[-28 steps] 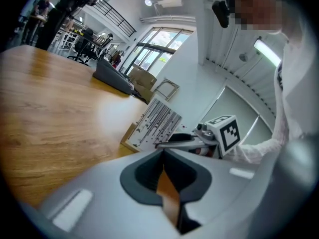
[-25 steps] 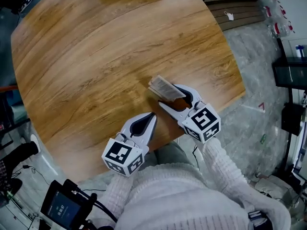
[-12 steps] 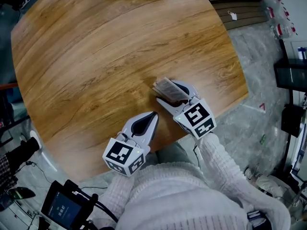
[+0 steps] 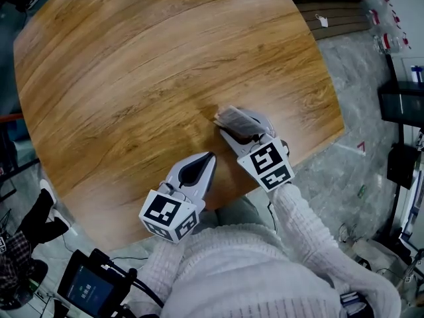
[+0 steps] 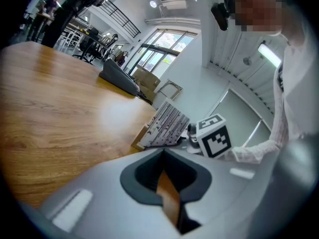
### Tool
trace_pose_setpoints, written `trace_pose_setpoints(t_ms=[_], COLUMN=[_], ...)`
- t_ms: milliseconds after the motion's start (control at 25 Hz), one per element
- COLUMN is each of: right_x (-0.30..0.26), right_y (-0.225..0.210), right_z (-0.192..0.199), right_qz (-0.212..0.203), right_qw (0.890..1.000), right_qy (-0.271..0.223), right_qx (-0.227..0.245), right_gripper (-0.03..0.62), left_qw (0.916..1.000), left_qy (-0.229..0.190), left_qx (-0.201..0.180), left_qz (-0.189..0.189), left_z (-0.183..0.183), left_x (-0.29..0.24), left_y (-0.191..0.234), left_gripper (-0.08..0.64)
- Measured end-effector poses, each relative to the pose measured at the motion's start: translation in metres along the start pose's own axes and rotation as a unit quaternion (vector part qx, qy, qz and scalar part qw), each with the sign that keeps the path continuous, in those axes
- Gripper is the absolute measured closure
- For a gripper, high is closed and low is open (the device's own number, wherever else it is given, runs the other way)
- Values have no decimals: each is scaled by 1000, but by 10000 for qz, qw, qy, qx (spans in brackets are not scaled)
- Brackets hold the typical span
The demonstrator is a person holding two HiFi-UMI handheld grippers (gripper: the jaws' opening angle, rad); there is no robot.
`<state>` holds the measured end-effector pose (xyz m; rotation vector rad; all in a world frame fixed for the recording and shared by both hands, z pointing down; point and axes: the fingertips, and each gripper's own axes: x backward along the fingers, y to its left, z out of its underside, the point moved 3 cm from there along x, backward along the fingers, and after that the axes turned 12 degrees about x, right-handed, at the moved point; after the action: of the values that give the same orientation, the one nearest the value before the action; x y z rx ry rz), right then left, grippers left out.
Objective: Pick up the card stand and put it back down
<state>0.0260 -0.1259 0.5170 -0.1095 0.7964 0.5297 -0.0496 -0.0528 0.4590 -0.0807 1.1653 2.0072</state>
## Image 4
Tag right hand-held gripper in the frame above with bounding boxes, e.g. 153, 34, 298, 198
218, 107, 295, 193

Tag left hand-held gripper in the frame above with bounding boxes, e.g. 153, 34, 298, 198
138, 151, 218, 244

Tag white table card wooden holder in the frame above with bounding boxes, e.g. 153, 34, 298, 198
213, 104, 266, 139

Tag person's left forearm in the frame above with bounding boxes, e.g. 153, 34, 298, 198
132, 238, 186, 311

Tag person's right forearm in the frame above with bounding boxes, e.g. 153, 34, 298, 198
268, 182, 358, 288

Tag person's legs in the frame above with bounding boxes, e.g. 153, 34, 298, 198
197, 195, 278, 237

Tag person's torso white sweater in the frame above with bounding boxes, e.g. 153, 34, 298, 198
131, 223, 402, 318

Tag wooden table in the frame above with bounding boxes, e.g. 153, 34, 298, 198
13, 0, 346, 252

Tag black monitor screen device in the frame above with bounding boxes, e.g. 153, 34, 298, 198
56, 248, 138, 318

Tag black box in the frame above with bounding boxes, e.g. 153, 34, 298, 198
386, 142, 419, 190

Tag group of clear water jugs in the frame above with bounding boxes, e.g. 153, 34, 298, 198
352, 0, 413, 58

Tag black waist pack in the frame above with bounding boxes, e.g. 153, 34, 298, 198
339, 290, 369, 318

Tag black monitor cable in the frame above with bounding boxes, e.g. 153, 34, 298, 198
127, 270, 167, 311

